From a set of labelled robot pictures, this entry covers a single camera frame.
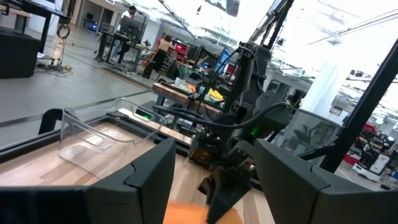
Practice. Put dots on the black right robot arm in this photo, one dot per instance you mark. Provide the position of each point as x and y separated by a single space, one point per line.
248 77

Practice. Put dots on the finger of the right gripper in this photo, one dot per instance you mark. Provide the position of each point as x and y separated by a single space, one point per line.
206 189
228 199

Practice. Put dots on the black cabinet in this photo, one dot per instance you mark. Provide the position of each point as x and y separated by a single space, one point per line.
18 53

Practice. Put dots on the plant in white pot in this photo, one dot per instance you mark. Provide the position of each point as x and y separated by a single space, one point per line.
182 76

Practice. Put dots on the orange microfiber towel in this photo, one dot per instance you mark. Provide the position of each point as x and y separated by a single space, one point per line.
186 214

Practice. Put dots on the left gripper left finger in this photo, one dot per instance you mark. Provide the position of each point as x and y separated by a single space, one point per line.
143 186

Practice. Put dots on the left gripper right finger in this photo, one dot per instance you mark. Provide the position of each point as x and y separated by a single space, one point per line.
292 193

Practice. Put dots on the person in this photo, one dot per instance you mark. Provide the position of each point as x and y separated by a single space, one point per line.
160 53
129 15

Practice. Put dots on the grey translucent panel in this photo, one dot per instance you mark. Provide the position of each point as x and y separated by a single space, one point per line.
311 133

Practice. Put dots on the yellow cloth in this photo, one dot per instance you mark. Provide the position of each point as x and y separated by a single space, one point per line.
216 95

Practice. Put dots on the red shelving unit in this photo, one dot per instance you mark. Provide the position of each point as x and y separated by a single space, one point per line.
182 51

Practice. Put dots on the black desk with monitor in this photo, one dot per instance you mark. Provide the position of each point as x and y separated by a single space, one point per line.
124 34

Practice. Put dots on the monitor with blue screen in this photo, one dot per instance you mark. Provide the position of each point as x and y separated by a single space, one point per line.
224 60

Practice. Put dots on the clear plastic bin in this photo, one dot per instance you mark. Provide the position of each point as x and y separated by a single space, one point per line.
93 149

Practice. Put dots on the small device with green light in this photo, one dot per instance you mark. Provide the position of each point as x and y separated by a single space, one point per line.
143 114

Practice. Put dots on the wooden neighbouring table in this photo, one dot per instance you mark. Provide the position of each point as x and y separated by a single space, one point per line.
174 93

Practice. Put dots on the white mobile robot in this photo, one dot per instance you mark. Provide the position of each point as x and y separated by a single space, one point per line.
373 165

